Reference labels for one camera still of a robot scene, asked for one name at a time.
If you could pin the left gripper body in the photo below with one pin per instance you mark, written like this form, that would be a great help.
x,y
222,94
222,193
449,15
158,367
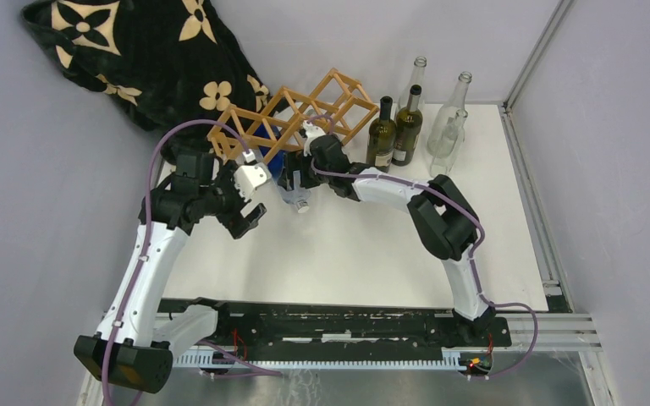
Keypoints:
x,y
225,200

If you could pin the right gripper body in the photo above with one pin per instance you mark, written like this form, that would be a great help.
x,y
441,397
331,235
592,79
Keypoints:
x,y
295,161

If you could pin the dark wine bottle red label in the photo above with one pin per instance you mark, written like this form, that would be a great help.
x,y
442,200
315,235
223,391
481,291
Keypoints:
x,y
380,145

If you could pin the dark green wine bottle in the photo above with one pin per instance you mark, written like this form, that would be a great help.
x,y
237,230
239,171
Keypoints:
x,y
408,122

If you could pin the clear bottle with black label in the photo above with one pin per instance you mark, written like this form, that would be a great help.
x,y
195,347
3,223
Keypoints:
x,y
416,78

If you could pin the small clear bottle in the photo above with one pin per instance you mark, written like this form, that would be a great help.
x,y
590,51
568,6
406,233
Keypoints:
x,y
445,150

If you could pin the tall clear glass bottle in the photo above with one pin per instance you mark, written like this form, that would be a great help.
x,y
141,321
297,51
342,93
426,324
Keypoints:
x,y
448,110

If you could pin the blue glass bottle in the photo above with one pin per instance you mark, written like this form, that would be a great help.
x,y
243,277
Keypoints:
x,y
298,198

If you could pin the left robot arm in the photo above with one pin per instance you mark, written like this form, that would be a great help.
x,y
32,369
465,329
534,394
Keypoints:
x,y
128,349

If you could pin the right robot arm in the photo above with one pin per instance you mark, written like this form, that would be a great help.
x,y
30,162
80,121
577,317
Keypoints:
x,y
445,222

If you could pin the wooden wine rack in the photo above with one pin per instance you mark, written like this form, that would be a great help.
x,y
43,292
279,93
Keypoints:
x,y
276,127

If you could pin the black floral blanket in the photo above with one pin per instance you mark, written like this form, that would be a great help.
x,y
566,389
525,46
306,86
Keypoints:
x,y
162,62

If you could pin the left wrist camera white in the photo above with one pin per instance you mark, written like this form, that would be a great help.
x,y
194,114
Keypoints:
x,y
249,178

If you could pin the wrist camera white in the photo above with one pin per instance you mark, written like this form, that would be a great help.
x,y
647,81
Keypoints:
x,y
312,132
249,178

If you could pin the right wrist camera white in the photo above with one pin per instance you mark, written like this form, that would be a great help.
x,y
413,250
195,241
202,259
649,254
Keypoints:
x,y
312,132

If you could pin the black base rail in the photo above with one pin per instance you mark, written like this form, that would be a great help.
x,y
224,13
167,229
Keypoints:
x,y
310,332

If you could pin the white cable duct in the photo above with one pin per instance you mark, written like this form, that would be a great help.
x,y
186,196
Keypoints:
x,y
209,359

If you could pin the aluminium frame profile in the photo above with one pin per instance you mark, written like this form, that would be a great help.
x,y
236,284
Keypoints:
x,y
511,112

